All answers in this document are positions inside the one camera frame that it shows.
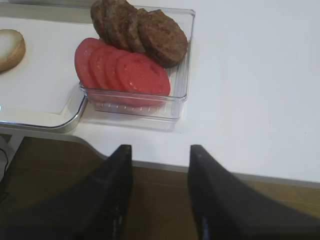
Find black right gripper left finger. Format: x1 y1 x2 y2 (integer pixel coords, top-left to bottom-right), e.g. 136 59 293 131
0 144 133 240

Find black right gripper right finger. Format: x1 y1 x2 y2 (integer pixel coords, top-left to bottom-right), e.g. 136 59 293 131
187 145 320 240

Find plain bun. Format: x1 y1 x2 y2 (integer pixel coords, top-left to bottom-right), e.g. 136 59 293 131
0 29 26 72

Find clear patty tomato container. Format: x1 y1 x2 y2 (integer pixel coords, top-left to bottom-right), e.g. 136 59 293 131
79 7 196 122

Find white metal tray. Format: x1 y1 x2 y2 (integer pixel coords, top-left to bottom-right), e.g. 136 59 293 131
0 0 97 133

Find red tomato slice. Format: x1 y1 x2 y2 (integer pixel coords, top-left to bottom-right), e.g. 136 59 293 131
89 45 117 90
105 50 130 91
115 53 171 96
74 37 105 89

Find brown meat patty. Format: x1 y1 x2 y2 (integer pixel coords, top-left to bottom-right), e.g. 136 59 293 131
104 0 137 51
126 8 147 54
90 0 112 45
138 9 188 68

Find black thin cable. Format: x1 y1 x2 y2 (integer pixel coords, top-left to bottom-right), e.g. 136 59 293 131
0 139 10 203

